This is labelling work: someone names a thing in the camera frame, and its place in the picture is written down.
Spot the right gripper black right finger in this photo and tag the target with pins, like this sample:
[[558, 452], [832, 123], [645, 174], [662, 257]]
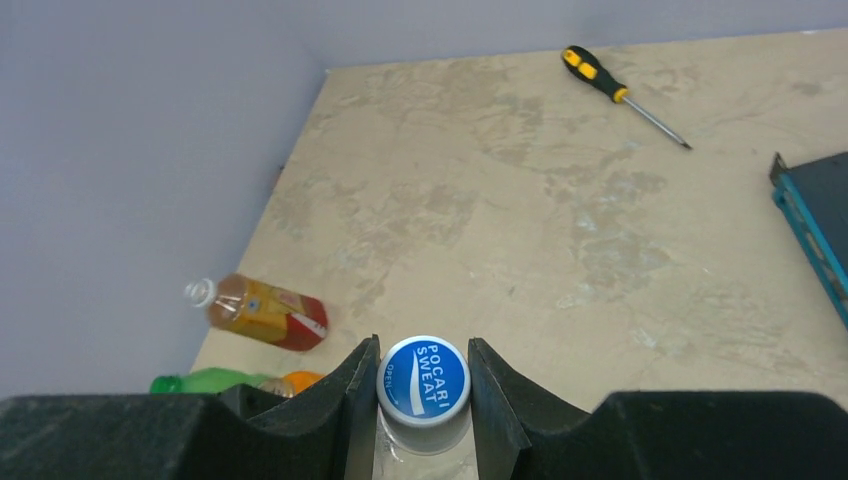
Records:
[[523, 431]]

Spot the dark blue network switch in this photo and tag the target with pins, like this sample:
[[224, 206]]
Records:
[[813, 199]]

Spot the yellow-black screwdriver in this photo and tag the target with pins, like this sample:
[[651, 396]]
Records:
[[586, 67]]

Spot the blue-white Pocari Sweat cap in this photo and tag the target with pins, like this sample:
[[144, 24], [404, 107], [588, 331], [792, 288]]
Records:
[[423, 382]]

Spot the clear plastic bottle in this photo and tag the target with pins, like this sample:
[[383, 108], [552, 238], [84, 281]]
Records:
[[442, 452]]

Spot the orange juice bottle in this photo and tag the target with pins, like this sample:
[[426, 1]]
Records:
[[291, 384]]

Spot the tea bottle with yellow-red label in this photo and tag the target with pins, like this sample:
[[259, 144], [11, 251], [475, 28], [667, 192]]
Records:
[[260, 311]]

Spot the green plastic bottle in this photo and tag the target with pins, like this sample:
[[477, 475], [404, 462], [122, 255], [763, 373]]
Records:
[[205, 381]]

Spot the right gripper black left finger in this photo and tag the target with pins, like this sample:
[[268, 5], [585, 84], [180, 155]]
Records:
[[326, 432]]

